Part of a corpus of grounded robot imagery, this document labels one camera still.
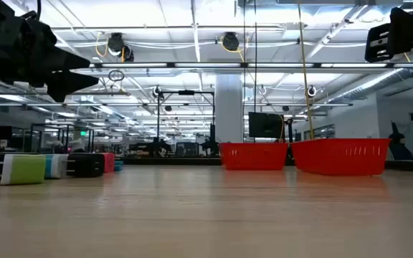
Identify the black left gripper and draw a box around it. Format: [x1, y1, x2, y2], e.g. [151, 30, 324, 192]
[0, 0, 100, 103]

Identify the black wall charger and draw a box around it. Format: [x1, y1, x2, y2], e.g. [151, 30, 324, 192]
[65, 153, 105, 178]

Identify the teal white wall charger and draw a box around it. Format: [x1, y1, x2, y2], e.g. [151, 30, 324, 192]
[44, 153, 70, 180]

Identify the pink wall charger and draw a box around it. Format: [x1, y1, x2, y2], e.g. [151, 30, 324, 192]
[100, 152, 115, 174]

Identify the green white wall charger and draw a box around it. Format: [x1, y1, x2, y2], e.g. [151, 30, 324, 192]
[0, 153, 46, 186]

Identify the red slotted plastic basket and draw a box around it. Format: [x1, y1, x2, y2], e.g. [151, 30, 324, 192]
[219, 142, 289, 171]
[290, 138, 391, 177]

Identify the black stand pole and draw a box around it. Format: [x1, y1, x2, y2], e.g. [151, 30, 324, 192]
[284, 118, 295, 161]

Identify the long LED light bar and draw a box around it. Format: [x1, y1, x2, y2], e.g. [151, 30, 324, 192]
[87, 62, 413, 70]

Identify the white building column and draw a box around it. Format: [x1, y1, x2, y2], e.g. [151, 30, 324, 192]
[215, 73, 244, 144]

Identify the black ceiling cable reel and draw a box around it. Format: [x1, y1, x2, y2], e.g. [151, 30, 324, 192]
[122, 44, 135, 62]
[222, 32, 240, 52]
[107, 32, 125, 57]

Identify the silver ventilation duct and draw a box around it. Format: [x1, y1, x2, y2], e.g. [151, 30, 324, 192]
[326, 67, 407, 104]

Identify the black metal station frame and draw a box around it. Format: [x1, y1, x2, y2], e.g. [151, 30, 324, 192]
[156, 90, 217, 158]

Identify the yellow hanging rope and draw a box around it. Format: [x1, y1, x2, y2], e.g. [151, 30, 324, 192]
[297, 0, 315, 140]

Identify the thin black hanging cable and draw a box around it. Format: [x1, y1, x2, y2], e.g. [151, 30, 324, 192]
[242, 0, 247, 143]
[253, 0, 258, 143]

